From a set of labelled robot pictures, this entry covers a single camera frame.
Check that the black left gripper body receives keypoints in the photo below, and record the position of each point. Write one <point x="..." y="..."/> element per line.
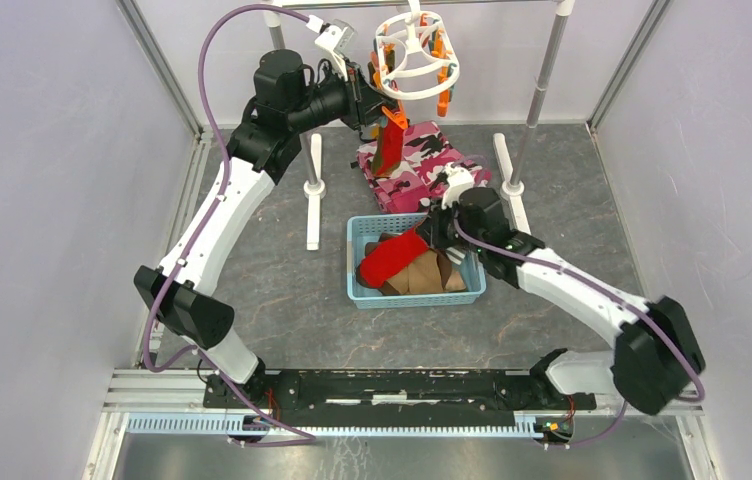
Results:
<point x="355" y="118"/>

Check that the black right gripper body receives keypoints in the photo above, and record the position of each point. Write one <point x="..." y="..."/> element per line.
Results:
<point x="443" y="228"/>

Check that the red sock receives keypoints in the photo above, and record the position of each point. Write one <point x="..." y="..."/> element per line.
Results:
<point x="411" y="247"/>
<point x="388" y="154"/>

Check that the white round clip hanger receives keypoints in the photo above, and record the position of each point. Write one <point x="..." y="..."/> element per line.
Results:
<point x="413" y="59"/>

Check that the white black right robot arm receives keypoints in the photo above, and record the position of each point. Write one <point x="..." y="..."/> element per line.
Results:
<point x="653" y="356"/>

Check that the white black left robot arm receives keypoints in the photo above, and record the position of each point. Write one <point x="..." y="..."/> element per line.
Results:
<point x="290" y="99"/>

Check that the pink camouflage cloth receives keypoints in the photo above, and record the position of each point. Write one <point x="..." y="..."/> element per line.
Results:
<point x="411" y="186"/>

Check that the light blue plastic basket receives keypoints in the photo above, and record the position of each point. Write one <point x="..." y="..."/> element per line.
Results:
<point x="364" y="229"/>

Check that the white drying rack stand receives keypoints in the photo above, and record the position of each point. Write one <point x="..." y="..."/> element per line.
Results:
<point x="512" y="187"/>

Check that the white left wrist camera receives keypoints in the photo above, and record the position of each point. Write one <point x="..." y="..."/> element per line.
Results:
<point x="332" y="39"/>

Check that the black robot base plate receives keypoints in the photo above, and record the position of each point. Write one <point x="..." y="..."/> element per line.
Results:
<point x="408" y="397"/>

